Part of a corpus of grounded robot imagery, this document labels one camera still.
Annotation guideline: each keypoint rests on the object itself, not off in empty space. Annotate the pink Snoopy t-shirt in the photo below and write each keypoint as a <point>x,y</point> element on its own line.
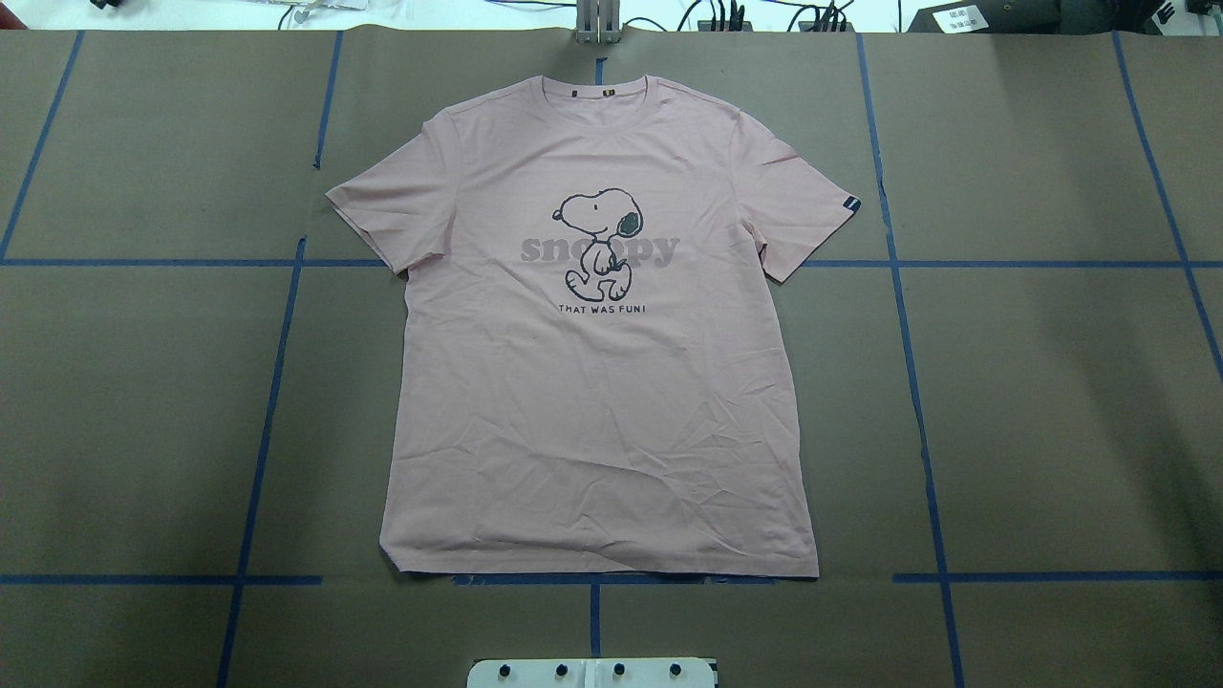
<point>594,378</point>

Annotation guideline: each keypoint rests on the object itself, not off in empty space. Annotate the aluminium frame post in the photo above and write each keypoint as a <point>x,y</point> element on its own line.
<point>598,22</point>

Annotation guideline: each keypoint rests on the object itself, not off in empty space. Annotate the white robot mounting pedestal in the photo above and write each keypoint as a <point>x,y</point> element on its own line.
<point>681,671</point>

